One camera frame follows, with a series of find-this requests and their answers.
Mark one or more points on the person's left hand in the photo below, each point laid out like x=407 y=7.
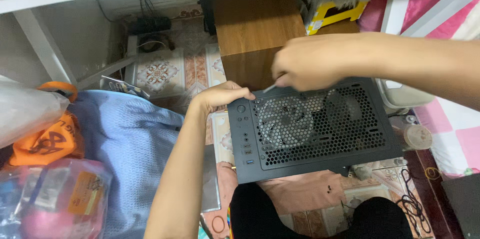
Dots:
x=219 y=96

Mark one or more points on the person's right hand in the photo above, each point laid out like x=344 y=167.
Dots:
x=315 y=62

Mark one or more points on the person's right fingers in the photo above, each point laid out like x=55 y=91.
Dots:
x=285 y=70

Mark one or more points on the silver screwdriver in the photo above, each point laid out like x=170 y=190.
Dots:
x=269 y=89

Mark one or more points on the black computer case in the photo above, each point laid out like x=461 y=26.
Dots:
x=315 y=134

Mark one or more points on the brown wooden cabinet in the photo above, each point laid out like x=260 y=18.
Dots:
x=255 y=25

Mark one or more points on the yellow plastic stool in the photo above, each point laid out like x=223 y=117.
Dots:
x=333 y=14

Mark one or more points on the black ribbed foam panel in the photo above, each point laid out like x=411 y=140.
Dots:
x=204 y=4

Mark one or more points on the white plastic appliance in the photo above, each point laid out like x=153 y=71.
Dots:
x=403 y=94

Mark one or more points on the pink cloth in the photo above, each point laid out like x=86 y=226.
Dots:
x=300 y=190

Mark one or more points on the grey metal side panel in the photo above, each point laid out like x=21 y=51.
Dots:
x=210 y=179

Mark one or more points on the person's black shorts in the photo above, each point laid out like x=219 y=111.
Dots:
x=318 y=216

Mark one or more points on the small printed packet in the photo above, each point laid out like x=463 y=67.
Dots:
x=123 y=87

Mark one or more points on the orange rubber band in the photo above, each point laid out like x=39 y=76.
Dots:
x=218 y=224

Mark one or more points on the pink white checkered bedsheet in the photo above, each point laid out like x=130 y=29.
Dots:
x=450 y=6

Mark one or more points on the yellow rubber band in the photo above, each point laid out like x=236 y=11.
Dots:
x=433 y=173

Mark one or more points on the blue knit blanket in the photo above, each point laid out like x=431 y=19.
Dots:
x=127 y=156

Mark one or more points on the dark grey flat panel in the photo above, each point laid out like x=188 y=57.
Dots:
x=463 y=205

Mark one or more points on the white desk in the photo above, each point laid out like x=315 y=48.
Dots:
x=56 y=2

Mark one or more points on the orange fabric bag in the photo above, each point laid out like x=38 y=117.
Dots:
x=47 y=137

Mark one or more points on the clear plastic bag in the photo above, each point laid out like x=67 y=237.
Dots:
x=26 y=109

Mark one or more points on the pink plastic bag of items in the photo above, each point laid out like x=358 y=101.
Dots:
x=56 y=201

